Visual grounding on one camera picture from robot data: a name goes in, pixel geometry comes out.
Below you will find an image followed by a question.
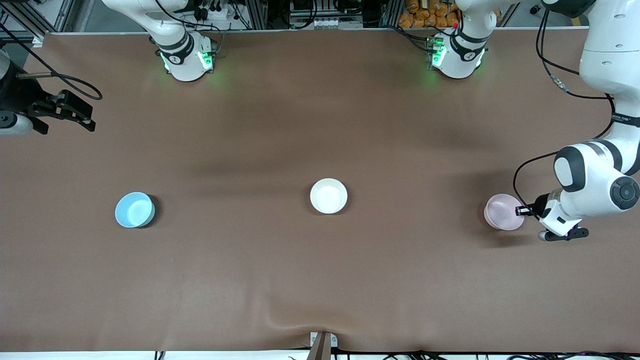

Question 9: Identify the brown table cloth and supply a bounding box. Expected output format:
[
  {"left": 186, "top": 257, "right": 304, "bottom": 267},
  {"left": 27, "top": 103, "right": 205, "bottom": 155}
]
[{"left": 0, "top": 27, "right": 640, "bottom": 353}]

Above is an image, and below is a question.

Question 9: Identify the metal table clamp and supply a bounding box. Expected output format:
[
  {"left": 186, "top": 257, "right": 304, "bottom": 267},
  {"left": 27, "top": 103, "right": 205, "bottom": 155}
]
[{"left": 310, "top": 331, "right": 338, "bottom": 360}]

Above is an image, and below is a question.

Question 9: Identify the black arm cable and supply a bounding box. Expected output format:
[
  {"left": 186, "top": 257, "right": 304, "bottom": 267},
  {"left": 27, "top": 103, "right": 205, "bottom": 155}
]
[
  {"left": 0, "top": 22, "right": 103, "bottom": 101},
  {"left": 513, "top": 7, "right": 617, "bottom": 221}
]

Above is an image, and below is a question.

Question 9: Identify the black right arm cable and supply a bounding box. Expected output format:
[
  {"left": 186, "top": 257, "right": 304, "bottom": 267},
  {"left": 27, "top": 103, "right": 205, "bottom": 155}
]
[{"left": 0, "top": 22, "right": 103, "bottom": 101}]

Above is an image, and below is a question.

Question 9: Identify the orange snack bag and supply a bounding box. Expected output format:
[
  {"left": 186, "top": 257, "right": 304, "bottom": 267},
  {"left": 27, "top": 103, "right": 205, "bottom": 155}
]
[{"left": 398, "top": 0, "right": 461, "bottom": 29}]

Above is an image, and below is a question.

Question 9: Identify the white power strip with plugs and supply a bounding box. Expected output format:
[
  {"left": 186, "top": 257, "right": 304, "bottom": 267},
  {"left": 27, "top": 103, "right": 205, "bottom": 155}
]
[{"left": 197, "top": 2, "right": 237, "bottom": 23}]

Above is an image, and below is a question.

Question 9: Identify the aluminium frame post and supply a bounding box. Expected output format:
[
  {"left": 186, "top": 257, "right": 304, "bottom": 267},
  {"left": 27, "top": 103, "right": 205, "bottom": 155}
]
[
  {"left": 381, "top": 0, "right": 402, "bottom": 28},
  {"left": 246, "top": 0, "right": 269, "bottom": 30}
]

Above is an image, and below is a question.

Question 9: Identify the pink bowl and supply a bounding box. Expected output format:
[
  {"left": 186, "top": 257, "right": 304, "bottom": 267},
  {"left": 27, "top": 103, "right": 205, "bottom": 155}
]
[{"left": 484, "top": 194, "right": 526, "bottom": 231}]

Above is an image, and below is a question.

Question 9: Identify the blue bowl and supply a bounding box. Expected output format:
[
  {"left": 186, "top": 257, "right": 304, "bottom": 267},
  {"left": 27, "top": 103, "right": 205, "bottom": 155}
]
[{"left": 115, "top": 192, "right": 156, "bottom": 229}]

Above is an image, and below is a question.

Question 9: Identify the white bowl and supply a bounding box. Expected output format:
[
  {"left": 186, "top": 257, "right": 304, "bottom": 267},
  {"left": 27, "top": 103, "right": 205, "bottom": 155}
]
[{"left": 309, "top": 178, "right": 348, "bottom": 215}]

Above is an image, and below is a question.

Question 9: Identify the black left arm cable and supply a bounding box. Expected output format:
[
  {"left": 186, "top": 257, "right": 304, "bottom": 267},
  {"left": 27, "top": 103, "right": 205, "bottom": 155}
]
[{"left": 513, "top": 7, "right": 617, "bottom": 221}]

